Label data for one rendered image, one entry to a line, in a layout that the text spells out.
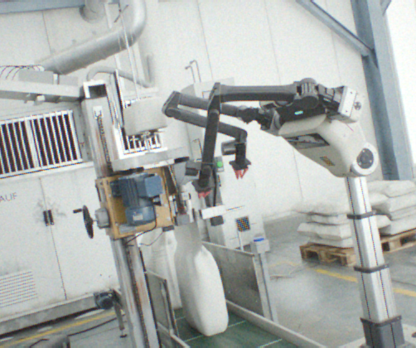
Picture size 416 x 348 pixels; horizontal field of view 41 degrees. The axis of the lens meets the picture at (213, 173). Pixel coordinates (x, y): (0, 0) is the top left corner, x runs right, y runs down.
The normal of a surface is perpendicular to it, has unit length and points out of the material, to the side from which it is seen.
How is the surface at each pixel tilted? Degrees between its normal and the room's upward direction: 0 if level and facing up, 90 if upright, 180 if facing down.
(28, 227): 90
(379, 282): 90
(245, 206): 90
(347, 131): 90
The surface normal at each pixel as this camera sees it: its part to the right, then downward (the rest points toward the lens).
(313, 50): 0.37, -0.03
